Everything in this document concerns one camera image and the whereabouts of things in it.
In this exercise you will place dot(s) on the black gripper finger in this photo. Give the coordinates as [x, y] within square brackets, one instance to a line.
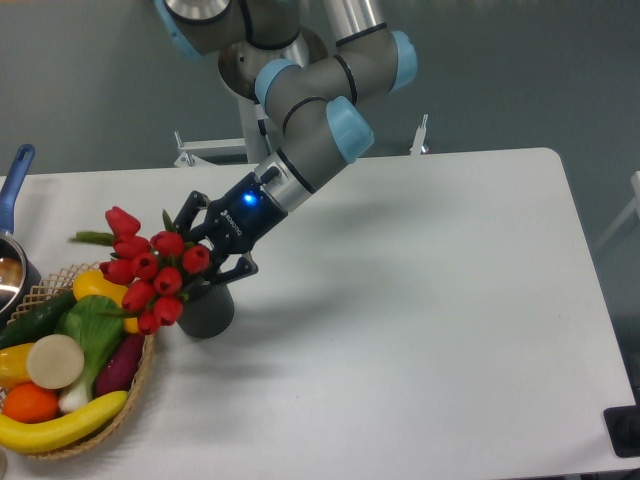
[244, 267]
[183, 222]

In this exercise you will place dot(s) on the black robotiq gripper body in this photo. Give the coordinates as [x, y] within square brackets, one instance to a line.
[236, 221]

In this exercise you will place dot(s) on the red tulip bouquet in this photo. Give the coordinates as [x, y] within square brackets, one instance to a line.
[154, 273]

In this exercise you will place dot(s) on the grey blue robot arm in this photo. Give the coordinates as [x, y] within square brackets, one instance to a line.
[313, 104]

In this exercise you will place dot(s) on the dark grey ribbed vase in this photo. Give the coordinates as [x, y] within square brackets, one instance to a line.
[208, 312]

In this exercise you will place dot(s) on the yellow squash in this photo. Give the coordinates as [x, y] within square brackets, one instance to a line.
[97, 287]

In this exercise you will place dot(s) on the green bok choy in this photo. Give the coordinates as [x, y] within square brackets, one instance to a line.
[97, 351]

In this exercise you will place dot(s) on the purple sweet potato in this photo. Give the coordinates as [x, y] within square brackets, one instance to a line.
[119, 371]

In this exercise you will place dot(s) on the woven wicker basket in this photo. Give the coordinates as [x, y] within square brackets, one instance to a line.
[53, 285]

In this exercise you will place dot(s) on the green cucumber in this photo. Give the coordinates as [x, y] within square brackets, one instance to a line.
[38, 322]

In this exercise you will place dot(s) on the beige round disc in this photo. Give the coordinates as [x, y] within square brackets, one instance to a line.
[55, 362]

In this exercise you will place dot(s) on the yellow bell pepper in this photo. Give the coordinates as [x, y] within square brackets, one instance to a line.
[13, 366]

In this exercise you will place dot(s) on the orange fruit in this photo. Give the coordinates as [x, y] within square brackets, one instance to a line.
[30, 403]

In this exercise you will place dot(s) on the yellow banana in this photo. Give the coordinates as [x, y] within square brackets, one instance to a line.
[60, 432]

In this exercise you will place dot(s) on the black device at edge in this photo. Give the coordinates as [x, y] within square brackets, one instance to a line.
[623, 428]

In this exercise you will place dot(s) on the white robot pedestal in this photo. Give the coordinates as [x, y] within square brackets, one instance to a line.
[231, 151]

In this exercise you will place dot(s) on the blue handled steel pot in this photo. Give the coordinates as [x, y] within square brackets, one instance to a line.
[18, 274]

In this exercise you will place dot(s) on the white frame at right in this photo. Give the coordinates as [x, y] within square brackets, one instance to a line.
[623, 223]

